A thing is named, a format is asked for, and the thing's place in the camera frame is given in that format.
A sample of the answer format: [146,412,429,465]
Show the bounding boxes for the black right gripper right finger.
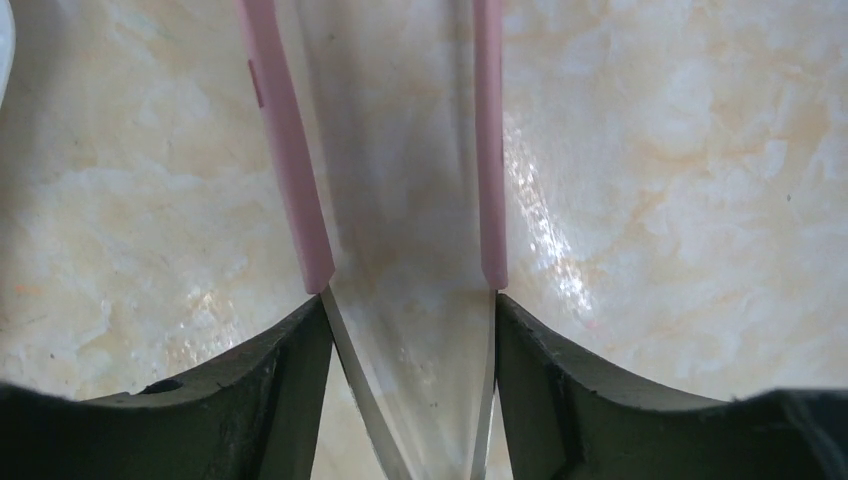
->
[495,294,847,479]

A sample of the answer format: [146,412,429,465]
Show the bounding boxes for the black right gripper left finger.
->
[1,298,332,479]

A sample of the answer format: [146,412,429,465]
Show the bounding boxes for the pink-handled metal tongs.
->
[237,1,508,479]

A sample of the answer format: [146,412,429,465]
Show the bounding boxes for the white three-tier serving stand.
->
[0,0,16,101]

